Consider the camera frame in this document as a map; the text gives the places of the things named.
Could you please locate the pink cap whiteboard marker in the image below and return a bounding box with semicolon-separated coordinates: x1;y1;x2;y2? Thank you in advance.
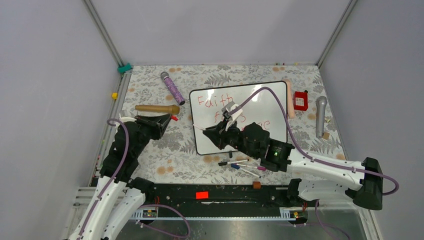
236;163;266;171

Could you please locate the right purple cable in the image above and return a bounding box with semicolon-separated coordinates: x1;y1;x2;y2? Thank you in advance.
228;86;400;240

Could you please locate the blue cap whiteboard marker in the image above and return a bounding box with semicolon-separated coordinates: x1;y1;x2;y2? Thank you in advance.
230;164;262;179

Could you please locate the purple glitter toy microphone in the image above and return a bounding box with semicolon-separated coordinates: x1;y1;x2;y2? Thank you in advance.
160;71;186;106

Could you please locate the teal corner clip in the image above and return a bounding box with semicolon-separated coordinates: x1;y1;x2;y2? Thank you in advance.
117;63;133;74

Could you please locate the purple cable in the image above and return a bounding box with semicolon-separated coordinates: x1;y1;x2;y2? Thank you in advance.
76;118;192;240
228;86;400;240

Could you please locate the silver toy microphone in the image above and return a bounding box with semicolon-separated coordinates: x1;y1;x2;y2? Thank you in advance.
315;96;328;139

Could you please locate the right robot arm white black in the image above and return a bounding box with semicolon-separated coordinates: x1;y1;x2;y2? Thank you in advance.
202;122;383;211

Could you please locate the black cap whiteboard marker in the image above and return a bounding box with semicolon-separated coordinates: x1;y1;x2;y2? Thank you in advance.
218;159;249;166

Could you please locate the slotted cable duct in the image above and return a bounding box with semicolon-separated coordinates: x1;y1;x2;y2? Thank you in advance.
129;207;309;221

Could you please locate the yellow small cube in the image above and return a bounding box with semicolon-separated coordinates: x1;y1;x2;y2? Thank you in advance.
111;92;118;100

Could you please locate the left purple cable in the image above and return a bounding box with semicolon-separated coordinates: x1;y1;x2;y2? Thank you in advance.
76;118;192;240

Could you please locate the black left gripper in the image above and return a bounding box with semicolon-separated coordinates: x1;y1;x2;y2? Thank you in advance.
134;114;173;156

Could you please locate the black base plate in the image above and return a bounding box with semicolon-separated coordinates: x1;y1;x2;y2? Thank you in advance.
145;183;316;213

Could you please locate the aluminium frame post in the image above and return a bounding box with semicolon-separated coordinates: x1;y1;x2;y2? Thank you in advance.
315;0;358;69
82;0;124;68

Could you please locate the gold toy microphone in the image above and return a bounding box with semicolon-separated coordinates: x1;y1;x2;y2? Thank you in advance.
134;104;180;115

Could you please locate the brown small block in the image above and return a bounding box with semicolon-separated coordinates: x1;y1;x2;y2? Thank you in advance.
252;181;262;190

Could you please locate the right aluminium frame post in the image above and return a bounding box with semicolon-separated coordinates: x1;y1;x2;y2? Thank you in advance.
315;0;358;69

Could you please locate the peach cylinder toy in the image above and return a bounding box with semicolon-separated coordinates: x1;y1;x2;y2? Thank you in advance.
283;78;296;119

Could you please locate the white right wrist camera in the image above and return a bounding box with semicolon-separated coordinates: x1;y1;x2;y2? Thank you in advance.
221;101;243;131

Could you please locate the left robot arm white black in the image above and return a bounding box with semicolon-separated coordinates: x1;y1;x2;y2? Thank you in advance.
68;114;173;240

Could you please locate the white whiteboard black frame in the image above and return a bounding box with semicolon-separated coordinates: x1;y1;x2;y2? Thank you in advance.
189;81;288;156

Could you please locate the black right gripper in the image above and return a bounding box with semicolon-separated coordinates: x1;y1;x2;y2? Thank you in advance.
203;116;260;160

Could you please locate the red tape patch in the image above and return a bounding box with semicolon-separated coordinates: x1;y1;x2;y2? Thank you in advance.
195;191;209;200

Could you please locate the floral table mat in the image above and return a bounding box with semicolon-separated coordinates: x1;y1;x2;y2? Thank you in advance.
119;65;346;185

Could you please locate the red small box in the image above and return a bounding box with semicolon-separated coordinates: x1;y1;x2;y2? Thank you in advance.
293;90;309;111

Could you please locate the left aluminium frame post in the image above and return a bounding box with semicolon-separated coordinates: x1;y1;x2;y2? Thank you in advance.
82;0;124;68

